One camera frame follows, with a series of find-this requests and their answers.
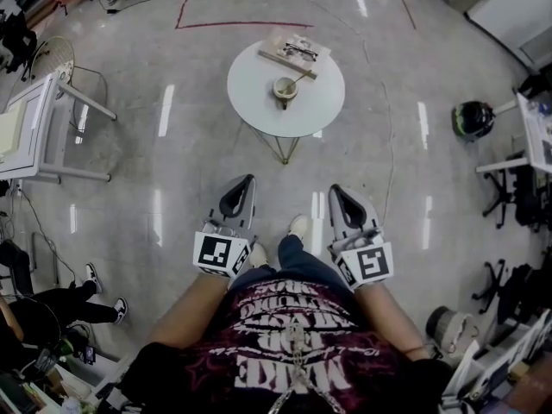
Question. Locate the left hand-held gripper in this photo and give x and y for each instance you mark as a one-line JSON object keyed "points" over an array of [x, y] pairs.
{"points": [[211, 250]]}

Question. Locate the beige flat board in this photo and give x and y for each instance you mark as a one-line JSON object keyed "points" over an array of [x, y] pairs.
{"points": [[10, 136]]}

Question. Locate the dark blue trousers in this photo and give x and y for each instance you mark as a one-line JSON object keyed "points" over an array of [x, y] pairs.
{"points": [[297, 261]]}

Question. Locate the person's left white shoe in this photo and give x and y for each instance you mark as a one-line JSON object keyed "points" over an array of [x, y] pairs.
{"points": [[259, 255]]}

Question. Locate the beige book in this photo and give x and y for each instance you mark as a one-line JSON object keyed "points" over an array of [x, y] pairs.
{"points": [[274, 48]]}

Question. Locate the black office chair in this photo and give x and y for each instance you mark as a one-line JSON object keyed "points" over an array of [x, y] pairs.
{"points": [[526, 196], [17, 37], [515, 291]]}

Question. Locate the short red floor tape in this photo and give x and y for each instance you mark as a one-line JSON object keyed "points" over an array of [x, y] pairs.
{"points": [[406, 10]]}

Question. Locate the white desk with papers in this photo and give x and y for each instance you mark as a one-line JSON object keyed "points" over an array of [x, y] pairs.
{"points": [[537, 132]]}

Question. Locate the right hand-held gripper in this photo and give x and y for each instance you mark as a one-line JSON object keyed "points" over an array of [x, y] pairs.
{"points": [[371, 263]]}

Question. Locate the white framed desk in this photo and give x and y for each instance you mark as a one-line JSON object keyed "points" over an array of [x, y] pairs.
{"points": [[30, 145]]}

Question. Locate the ceramic mug with spoon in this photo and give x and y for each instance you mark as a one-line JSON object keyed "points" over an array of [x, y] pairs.
{"points": [[282, 88]]}

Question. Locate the person's right forearm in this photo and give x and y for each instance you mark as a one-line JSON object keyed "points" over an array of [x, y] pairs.
{"points": [[388, 317]]}

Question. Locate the black printed t-shirt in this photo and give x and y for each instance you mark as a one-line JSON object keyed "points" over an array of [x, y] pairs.
{"points": [[215, 369]]}

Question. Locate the person's left forearm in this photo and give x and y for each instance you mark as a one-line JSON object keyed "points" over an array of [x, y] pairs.
{"points": [[185, 313]]}

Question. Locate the white metal rack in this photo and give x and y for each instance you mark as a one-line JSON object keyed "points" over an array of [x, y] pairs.
{"points": [[118, 362]]}

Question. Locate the round white side table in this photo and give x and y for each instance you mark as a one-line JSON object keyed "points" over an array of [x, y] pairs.
{"points": [[259, 102]]}

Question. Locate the black helmet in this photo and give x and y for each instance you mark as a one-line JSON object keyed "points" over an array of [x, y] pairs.
{"points": [[472, 119]]}

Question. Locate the person's white shoe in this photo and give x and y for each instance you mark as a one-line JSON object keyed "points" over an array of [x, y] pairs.
{"points": [[259, 255], [298, 224]]}

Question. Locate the small lit phone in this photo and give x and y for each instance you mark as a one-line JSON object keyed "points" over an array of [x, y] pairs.
{"points": [[89, 355]]}

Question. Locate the angled red floor tape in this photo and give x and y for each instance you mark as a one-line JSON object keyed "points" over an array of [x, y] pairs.
{"points": [[237, 24]]}

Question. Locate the white shelf unit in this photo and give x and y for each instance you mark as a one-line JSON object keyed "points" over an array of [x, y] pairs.
{"points": [[500, 369]]}

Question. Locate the person's right white shoe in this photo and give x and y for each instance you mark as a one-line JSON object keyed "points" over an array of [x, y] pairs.
{"points": [[298, 224]]}

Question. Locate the small golden spoon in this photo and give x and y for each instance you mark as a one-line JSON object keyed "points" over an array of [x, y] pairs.
{"points": [[304, 76]]}

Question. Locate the grey waste bin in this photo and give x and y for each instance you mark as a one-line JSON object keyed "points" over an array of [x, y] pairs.
{"points": [[453, 328]]}

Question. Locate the black eyeglasses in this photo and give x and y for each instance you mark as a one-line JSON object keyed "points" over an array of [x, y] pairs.
{"points": [[302, 50]]}

